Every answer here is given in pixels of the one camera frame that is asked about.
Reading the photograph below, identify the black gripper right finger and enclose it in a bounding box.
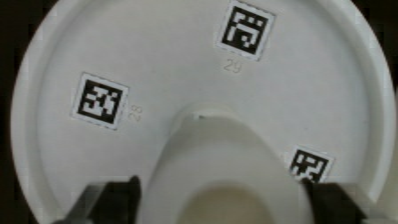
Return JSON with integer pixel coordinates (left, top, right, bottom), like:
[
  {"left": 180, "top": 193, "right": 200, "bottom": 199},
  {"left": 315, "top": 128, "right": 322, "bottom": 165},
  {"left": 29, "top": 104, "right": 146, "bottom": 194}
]
[{"left": 301, "top": 178, "right": 369, "bottom": 224}]

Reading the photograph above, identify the white cylindrical table leg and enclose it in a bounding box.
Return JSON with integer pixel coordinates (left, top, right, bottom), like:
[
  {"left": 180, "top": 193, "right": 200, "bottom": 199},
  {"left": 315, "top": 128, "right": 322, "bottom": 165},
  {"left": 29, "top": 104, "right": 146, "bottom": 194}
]
[{"left": 139, "top": 104, "right": 315, "bottom": 224}]

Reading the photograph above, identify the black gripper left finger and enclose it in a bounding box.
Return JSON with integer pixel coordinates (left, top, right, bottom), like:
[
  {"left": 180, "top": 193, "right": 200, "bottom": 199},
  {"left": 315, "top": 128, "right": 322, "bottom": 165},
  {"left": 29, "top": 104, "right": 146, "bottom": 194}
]
[{"left": 56, "top": 176, "right": 143, "bottom": 224}]

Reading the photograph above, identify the white round table top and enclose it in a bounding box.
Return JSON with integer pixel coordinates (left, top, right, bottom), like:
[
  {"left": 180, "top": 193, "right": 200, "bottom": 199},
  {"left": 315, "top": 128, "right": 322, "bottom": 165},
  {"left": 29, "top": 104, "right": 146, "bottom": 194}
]
[{"left": 11, "top": 0, "right": 398, "bottom": 224}]

